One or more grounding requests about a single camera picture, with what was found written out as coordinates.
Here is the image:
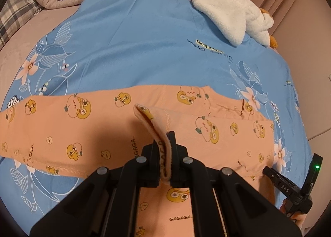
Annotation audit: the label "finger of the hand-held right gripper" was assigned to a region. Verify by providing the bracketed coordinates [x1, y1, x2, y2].
[262, 167, 302, 196]

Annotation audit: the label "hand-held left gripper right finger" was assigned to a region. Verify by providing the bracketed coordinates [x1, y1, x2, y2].
[166, 131, 302, 237]

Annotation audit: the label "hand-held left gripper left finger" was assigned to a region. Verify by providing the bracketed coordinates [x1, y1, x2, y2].
[30, 143, 163, 237]

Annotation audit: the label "orange cartoon print pants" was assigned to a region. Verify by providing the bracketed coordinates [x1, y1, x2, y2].
[0, 85, 276, 237]

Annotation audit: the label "person's right hand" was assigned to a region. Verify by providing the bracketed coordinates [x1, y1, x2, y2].
[281, 198, 308, 229]

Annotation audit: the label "blue floral blanket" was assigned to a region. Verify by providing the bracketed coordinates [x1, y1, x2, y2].
[0, 0, 310, 218]

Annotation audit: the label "white plush goose toy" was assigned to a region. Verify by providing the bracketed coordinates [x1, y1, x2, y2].
[169, 0, 280, 49]

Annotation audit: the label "plaid pillow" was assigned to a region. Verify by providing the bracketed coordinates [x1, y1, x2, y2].
[0, 0, 43, 49]

